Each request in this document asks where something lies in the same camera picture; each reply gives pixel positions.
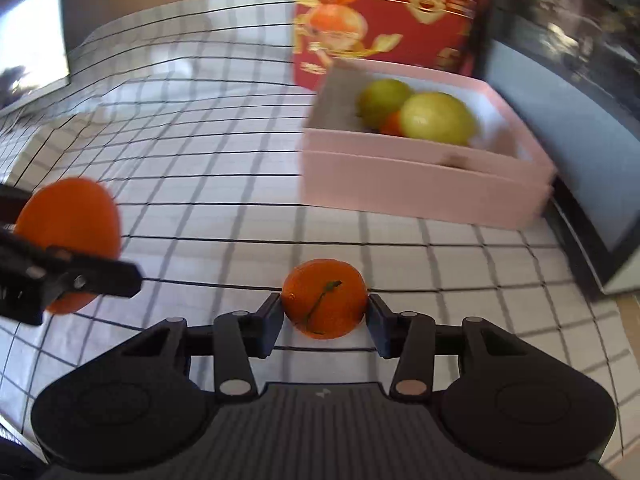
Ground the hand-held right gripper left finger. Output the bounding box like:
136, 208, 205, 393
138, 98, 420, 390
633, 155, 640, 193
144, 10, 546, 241
120, 292, 283, 403

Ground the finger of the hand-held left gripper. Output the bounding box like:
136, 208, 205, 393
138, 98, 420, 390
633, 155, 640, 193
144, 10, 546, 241
0, 232, 143, 306
0, 183, 32, 228

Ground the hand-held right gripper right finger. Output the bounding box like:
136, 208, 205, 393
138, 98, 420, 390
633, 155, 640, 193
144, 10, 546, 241
367, 294, 521, 403

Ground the stemmed orange mandarin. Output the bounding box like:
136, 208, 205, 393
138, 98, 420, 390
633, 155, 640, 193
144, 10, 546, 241
281, 258, 367, 339

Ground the large orange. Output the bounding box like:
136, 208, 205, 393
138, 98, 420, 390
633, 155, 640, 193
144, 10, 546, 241
14, 177, 122, 316

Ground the pink gift box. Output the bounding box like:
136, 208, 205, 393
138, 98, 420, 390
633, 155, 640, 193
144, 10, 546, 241
299, 59, 558, 231

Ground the medium orange mandarin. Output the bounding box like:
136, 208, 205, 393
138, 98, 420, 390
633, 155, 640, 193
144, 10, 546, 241
380, 110, 407, 137

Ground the green pear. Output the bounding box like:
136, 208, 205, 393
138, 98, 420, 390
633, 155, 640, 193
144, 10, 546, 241
399, 91, 478, 147

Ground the green lemon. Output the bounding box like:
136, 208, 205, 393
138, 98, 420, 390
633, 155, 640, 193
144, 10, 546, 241
356, 78, 416, 128

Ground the white black checked tablecloth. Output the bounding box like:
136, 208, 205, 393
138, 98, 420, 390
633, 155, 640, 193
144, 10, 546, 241
0, 0, 628, 480

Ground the computer monitor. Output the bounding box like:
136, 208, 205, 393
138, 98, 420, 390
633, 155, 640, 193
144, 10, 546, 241
0, 0, 71, 111

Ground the black monitor on right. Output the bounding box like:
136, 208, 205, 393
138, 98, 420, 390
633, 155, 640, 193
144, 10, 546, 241
470, 0, 640, 296

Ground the red printed snack bag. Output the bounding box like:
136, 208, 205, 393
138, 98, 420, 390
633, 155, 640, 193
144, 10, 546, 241
290, 0, 501, 91

